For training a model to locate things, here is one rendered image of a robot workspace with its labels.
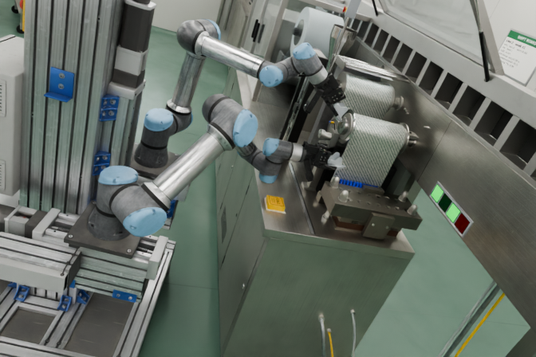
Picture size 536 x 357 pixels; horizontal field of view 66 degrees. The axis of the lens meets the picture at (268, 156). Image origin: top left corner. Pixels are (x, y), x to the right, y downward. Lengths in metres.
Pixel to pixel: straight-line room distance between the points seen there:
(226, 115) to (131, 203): 0.40
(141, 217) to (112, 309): 0.88
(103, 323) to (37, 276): 0.59
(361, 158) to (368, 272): 0.48
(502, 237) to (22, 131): 1.60
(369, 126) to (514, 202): 0.61
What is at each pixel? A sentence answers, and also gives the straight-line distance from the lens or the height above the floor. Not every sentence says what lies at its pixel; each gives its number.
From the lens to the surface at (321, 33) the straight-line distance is 2.63.
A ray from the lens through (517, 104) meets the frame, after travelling 1.55.
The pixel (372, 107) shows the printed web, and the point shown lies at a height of 1.31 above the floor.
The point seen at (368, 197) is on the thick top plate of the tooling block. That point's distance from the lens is 1.78.
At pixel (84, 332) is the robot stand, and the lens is 2.01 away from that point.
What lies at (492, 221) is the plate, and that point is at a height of 1.27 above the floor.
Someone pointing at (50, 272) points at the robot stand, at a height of 0.73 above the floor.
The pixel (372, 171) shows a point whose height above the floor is 1.10.
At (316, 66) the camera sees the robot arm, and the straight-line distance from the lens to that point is 1.60.
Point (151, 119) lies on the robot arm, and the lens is 1.79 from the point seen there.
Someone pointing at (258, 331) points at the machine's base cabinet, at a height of 0.32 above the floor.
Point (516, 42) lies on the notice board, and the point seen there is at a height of 1.66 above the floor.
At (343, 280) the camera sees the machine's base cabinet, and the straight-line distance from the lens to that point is 1.84.
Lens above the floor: 1.82
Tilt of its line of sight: 27 degrees down
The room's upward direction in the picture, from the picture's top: 19 degrees clockwise
